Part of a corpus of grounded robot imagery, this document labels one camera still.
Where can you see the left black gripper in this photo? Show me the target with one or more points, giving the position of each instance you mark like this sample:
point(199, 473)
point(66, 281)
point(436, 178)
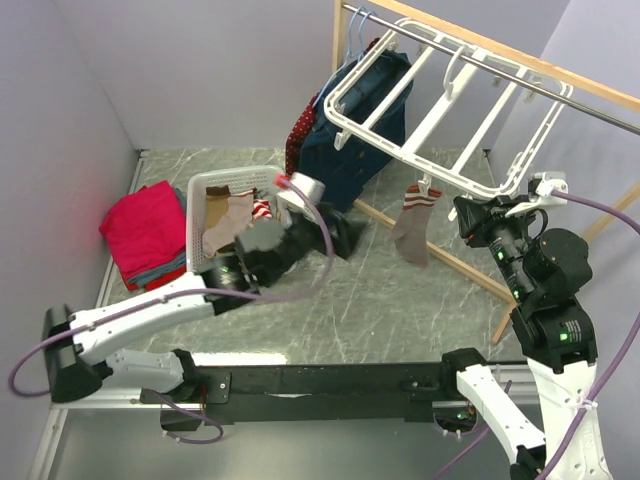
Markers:
point(346, 234)

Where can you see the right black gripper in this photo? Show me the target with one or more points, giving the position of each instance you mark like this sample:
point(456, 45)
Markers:
point(471, 211)

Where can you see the beige striped-cuff sock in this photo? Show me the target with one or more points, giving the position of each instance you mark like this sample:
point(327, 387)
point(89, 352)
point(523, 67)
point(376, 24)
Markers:
point(237, 219)
point(409, 230)

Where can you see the white plastic clip hanger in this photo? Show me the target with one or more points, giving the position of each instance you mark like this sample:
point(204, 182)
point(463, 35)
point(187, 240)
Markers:
point(457, 76)

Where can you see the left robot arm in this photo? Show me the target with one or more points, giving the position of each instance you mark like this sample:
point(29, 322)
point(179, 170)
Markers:
point(85, 348)

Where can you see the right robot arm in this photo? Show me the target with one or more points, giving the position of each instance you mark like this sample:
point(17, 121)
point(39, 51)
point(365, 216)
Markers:
point(557, 337)

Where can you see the dark blue denim garment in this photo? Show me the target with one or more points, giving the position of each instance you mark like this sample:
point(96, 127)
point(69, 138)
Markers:
point(345, 172)

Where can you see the red white striped sock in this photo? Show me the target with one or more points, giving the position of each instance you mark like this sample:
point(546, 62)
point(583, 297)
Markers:
point(261, 210)

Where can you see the red polka dot garment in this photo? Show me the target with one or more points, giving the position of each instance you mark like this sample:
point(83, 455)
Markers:
point(298, 135)

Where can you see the white laundry basket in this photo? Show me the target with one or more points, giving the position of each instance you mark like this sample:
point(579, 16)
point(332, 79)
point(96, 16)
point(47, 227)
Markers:
point(258, 180)

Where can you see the tan stocking in basket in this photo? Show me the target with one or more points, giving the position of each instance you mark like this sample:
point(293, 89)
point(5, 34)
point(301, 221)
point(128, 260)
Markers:
point(216, 205)

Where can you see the metal hanging rod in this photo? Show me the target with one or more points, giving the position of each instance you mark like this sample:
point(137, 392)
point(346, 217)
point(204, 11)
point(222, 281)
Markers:
point(484, 65)

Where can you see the pink folded cloth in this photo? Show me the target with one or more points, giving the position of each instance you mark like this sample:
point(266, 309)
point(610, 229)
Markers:
point(139, 228)

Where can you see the black base beam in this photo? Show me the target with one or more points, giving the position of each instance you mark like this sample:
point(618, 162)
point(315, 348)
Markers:
point(262, 393)

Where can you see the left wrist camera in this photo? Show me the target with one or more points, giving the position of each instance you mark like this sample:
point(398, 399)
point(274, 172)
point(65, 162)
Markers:
point(311, 189)

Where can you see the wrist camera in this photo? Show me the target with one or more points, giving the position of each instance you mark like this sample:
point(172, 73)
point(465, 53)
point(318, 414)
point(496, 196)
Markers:
point(311, 189)
point(541, 193)

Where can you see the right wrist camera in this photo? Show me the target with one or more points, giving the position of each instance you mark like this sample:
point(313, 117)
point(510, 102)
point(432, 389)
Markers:
point(541, 193)

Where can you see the wooden clothes rack frame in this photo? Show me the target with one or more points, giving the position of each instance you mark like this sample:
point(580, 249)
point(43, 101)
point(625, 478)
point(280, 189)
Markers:
point(577, 81)

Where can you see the blue wire hanger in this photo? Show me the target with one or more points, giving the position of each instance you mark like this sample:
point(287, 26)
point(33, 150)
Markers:
point(347, 43)

